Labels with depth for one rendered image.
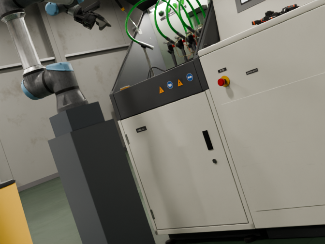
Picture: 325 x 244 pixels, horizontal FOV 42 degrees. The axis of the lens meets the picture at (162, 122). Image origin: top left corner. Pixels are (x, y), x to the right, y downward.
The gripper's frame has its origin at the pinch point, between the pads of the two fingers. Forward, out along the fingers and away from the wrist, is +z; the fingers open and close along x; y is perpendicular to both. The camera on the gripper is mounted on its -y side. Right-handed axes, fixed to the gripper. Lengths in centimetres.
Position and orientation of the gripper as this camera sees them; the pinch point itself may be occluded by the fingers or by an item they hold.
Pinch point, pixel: (110, 23)
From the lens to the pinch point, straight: 257.5
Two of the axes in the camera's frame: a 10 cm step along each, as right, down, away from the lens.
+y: -4.3, 8.6, -2.8
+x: 1.2, -2.5, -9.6
